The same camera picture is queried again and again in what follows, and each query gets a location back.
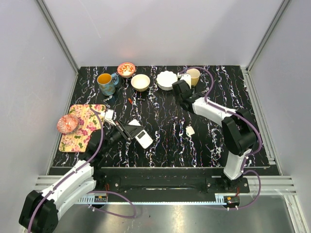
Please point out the blue floral mug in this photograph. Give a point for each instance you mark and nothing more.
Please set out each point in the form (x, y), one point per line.
(107, 83)

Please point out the cream round bowl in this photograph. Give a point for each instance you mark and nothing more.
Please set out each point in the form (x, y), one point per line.
(140, 82)

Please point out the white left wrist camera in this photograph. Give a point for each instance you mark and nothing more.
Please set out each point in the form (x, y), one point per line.
(107, 116)

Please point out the yellow mug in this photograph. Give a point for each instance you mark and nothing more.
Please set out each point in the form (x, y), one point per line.
(195, 76)

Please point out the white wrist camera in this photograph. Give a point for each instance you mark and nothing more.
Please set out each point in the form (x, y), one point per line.
(185, 77)
(107, 116)

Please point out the orange patterned small bowl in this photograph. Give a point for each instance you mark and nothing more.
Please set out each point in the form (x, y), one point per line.
(126, 69)

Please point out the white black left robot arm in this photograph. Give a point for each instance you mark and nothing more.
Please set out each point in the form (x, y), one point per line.
(42, 210)

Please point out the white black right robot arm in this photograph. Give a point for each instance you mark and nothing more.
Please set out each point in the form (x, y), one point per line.
(241, 137)

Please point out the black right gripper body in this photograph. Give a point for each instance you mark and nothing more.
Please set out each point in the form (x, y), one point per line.
(181, 100)

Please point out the white battery cover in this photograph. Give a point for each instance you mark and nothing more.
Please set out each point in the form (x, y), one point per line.
(190, 131)

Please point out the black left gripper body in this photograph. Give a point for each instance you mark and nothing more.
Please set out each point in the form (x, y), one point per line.
(115, 136)

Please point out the floral wooden tray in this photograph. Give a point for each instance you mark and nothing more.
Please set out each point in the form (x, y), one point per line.
(89, 117)

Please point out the white red remote control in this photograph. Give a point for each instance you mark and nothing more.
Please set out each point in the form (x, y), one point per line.
(141, 136)

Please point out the red patterned bowl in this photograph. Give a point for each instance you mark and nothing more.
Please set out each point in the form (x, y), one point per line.
(67, 124)

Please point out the white scalloped bowl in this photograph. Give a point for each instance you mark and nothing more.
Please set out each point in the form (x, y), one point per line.
(166, 79)

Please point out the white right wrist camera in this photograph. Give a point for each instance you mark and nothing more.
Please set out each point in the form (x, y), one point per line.
(185, 77)

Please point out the aluminium frame post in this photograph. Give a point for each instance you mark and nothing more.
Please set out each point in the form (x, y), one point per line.
(54, 29)

